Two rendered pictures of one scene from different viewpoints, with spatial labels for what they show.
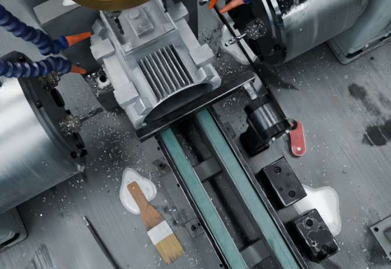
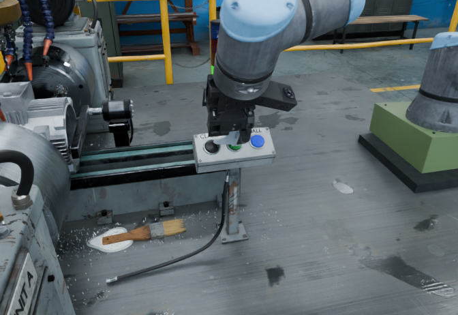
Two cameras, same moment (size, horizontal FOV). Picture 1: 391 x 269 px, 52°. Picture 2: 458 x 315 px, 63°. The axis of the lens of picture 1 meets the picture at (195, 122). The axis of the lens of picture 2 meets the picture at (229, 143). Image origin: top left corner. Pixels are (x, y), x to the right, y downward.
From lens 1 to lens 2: 88 cm
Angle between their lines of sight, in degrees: 59
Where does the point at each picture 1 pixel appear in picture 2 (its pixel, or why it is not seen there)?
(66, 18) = not seen: outside the picture
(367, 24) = (99, 85)
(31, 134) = (22, 132)
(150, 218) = (142, 232)
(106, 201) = (105, 262)
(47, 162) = (50, 151)
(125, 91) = (38, 129)
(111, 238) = (141, 265)
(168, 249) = (174, 226)
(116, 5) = (10, 12)
